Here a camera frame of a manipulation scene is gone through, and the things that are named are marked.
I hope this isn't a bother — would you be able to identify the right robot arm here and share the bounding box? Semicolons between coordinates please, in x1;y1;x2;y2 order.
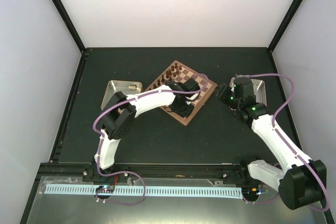
215;76;330;211

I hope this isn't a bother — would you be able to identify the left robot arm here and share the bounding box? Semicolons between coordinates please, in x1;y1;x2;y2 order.
93;78;202;182

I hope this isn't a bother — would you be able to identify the dark chess pieces group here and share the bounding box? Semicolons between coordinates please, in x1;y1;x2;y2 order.
145;62;183;91

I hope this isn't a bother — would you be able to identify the small circuit board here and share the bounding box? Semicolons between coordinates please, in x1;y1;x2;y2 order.
96;185;114;194

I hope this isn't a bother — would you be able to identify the white knight in tin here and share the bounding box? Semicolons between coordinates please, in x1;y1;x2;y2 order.
129;84;137;90

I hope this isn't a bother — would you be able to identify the gold metal tin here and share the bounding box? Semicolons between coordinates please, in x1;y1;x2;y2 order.
101;80;144;111

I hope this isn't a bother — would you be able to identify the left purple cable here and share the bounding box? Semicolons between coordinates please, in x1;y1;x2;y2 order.
93;73;209;205

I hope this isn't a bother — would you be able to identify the light blue cable duct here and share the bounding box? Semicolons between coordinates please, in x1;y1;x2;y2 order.
44;184;243;199

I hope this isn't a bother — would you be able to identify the right frame post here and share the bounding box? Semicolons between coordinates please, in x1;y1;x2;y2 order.
267;0;303;53

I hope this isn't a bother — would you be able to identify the frame post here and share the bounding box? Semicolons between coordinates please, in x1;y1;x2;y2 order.
51;0;86;53
267;0;303;53

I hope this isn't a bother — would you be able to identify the black aluminium rail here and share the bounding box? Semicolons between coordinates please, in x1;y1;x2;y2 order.
36;163;259;185

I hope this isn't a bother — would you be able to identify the left frame post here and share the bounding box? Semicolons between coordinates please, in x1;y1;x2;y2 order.
51;0;86;53

